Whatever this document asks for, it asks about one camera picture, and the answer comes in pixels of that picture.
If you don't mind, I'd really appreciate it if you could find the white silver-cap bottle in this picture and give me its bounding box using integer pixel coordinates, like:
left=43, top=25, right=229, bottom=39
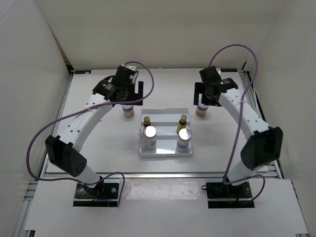
left=144, top=126, right=157, bottom=150
left=176, top=128, right=192, bottom=151

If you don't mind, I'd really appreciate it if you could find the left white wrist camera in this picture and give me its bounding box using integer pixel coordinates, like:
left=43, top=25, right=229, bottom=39
left=124, top=64, right=138, bottom=74

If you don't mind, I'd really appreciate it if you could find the blue corner label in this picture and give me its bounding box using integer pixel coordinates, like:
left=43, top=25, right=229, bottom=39
left=220, top=68, right=238, bottom=73
left=74, top=70, right=91, bottom=75

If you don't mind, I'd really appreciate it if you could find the right blue corner label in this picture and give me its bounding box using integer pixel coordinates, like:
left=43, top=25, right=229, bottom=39
left=220, top=68, right=238, bottom=73

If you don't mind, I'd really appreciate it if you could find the small yellow-label bottle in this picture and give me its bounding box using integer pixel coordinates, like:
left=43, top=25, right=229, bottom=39
left=176, top=114, right=187, bottom=133
left=143, top=116, right=151, bottom=130

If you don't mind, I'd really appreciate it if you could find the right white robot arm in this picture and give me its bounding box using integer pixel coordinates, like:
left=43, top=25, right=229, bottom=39
left=194, top=66, right=283, bottom=198

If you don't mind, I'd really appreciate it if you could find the aluminium front rail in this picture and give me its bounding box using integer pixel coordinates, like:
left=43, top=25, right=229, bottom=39
left=43, top=172, right=269, bottom=178

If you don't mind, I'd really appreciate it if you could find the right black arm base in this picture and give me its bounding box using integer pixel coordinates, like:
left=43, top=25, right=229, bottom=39
left=201, top=182, right=255, bottom=209

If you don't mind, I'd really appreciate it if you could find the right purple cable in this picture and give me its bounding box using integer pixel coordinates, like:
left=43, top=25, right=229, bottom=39
left=208, top=43, right=267, bottom=201

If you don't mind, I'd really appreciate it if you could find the white three-compartment tray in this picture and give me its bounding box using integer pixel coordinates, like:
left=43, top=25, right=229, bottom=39
left=139, top=108, right=193, bottom=158

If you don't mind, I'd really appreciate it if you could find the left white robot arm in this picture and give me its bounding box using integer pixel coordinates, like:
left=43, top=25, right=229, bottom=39
left=45, top=64, right=143, bottom=198

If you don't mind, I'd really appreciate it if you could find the purple cable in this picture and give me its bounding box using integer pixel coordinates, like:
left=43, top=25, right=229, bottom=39
left=208, top=43, right=267, bottom=201
left=26, top=61, right=155, bottom=207

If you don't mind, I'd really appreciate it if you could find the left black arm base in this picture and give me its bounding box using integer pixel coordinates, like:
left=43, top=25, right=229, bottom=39
left=73, top=179, right=121, bottom=207

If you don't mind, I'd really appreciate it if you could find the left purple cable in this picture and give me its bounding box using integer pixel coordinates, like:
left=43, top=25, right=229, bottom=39
left=26, top=61, right=155, bottom=207

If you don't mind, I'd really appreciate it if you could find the red-lid spice jar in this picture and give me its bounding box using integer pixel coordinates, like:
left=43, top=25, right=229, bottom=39
left=195, top=105, right=208, bottom=117
left=121, top=105, right=135, bottom=118

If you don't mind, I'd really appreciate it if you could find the left blue corner label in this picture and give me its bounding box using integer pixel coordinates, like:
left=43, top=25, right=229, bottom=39
left=74, top=70, right=91, bottom=75

